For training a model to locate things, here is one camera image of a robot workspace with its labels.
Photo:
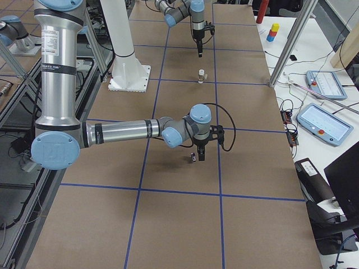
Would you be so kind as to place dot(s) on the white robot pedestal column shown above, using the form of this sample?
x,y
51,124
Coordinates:
x,y
128,74

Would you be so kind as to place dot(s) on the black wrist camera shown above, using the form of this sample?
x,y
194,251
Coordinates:
x,y
209,27
217,133

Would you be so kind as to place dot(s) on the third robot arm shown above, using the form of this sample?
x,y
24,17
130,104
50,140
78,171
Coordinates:
x,y
17,39

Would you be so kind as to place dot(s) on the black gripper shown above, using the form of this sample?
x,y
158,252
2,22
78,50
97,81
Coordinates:
x,y
201,143
197,35

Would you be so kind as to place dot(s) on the black office chair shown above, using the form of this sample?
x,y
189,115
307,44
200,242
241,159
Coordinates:
x,y
329,229

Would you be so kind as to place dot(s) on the teach pendant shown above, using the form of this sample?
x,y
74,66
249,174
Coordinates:
x,y
326,84
324,125

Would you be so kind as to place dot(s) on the stacked coloured blocks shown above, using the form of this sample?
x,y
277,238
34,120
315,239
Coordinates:
x,y
273,32

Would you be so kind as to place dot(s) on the chrome threaded pipe fitting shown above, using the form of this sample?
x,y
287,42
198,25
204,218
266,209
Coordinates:
x,y
192,157

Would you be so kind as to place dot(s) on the far teach pendant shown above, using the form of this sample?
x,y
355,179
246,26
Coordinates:
x,y
326,84

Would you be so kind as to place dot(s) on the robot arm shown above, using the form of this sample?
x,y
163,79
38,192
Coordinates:
x,y
59,134
193,9

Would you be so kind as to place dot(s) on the red fire extinguisher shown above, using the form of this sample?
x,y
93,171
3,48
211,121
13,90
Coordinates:
x,y
262,11

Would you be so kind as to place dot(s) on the black monitor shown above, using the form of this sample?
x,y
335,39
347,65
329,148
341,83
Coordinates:
x,y
342,175

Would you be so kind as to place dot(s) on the near teach pendant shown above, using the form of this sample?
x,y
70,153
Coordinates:
x,y
324,125

